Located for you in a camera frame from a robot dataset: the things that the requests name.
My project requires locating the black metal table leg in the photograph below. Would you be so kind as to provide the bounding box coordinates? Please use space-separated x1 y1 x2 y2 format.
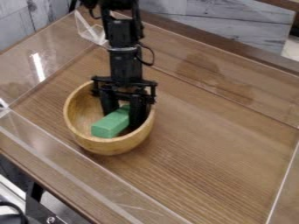
25 183 60 224

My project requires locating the green rectangular block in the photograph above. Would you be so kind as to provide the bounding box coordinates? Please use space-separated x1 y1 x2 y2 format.
90 105 129 138

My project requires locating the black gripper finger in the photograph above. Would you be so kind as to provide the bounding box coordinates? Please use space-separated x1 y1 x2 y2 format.
129 94 146 130
100 90 118 116

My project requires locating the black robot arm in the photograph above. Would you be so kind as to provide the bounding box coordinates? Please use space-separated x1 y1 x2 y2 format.
81 0 157 130

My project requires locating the brown wooden bowl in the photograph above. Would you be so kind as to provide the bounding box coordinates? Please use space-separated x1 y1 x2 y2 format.
62 81 156 156

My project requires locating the black cable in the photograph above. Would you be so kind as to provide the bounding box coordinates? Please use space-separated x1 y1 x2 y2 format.
0 200 26 224

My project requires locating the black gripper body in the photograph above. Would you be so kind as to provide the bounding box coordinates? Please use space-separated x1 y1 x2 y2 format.
90 47 157 104

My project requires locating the clear acrylic tray wall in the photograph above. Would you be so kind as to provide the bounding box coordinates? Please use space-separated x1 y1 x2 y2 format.
0 108 190 224

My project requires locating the clear acrylic corner bracket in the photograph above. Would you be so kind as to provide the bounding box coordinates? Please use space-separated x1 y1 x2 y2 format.
74 10 108 46

